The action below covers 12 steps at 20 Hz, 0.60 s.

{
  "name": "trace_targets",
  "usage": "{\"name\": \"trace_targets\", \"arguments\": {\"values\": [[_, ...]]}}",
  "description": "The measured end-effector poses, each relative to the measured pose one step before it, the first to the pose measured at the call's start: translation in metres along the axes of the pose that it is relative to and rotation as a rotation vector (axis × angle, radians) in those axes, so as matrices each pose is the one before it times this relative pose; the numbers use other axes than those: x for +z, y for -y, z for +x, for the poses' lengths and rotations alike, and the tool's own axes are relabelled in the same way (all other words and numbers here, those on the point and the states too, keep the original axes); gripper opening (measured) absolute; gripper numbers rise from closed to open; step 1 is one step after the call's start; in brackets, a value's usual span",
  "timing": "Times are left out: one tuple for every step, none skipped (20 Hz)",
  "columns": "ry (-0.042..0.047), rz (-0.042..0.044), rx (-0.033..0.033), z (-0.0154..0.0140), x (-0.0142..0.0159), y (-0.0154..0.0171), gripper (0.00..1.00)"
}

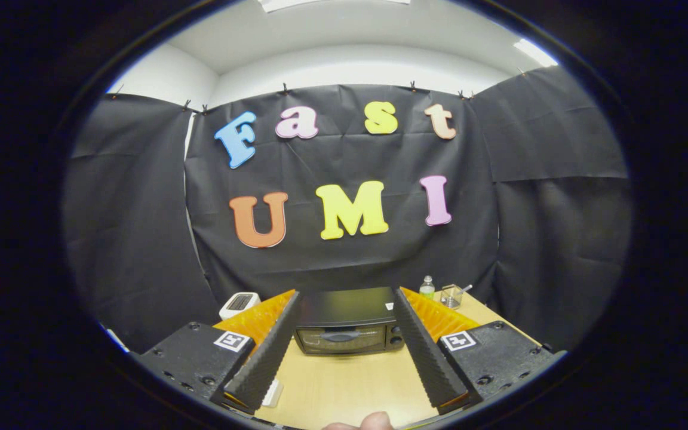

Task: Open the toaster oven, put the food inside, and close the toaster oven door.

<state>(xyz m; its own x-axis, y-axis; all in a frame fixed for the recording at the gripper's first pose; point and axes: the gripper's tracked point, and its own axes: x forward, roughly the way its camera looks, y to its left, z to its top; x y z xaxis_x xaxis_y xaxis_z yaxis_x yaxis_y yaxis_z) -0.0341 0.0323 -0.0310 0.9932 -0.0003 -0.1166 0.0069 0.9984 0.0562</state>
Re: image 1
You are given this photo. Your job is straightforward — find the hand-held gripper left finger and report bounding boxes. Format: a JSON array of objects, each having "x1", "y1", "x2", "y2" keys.
[{"x1": 135, "y1": 289, "x2": 302, "y2": 415}]

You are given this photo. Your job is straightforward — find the white flat object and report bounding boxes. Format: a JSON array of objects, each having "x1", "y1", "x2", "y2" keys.
[{"x1": 260, "y1": 377, "x2": 284, "y2": 409}]

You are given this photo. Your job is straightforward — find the large ceiling light panel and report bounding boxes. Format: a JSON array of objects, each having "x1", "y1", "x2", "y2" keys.
[{"x1": 257, "y1": 0, "x2": 411, "y2": 14}]

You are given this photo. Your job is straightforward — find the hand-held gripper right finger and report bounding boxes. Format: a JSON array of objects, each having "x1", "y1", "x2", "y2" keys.
[{"x1": 393, "y1": 285, "x2": 567, "y2": 416}]

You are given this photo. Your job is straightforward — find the black backdrop cloth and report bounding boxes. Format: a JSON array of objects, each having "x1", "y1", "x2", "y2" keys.
[{"x1": 63, "y1": 66, "x2": 634, "y2": 353}]

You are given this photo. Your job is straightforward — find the white slot toaster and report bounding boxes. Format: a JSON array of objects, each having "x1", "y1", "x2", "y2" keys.
[{"x1": 219, "y1": 292, "x2": 261, "y2": 321}]

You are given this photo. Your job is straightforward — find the small ceiling light panel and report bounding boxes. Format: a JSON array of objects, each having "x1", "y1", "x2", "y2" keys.
[{"x1": 512, "y1": 38, "x2": 560, "y2": 67}]

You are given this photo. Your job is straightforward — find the black toaster oven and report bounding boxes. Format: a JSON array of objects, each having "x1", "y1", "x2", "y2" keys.
[{"x1": 293, "y1": 287, "x2": 407, "y2": 356}]

